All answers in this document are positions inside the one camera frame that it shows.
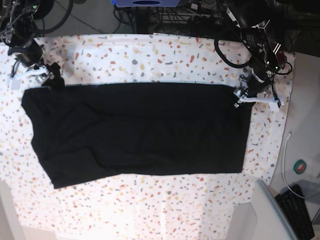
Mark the terrazzo pattern table cloth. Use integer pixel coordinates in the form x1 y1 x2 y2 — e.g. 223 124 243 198
0 33 294 240

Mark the blue box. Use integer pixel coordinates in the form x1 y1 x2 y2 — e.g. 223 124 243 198
111 0 180 8

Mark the black t-shirt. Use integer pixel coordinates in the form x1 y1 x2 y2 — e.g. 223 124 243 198
21 83 253 189

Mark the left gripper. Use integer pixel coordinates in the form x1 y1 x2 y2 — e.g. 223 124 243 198
233 87 283 112

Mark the green tape roll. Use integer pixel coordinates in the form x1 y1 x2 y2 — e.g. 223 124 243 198
293 159 307 175

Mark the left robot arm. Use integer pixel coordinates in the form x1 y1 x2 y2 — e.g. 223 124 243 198
214 0 290 112

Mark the black keyboard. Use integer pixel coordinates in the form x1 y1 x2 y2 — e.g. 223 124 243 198
275 190 315 240

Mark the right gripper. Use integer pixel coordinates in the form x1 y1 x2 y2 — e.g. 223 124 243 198
9 62 66 90

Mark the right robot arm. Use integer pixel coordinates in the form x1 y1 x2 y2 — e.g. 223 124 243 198
0 0 74 90

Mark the white cable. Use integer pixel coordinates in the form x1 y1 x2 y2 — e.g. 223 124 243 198
281 131 307 200

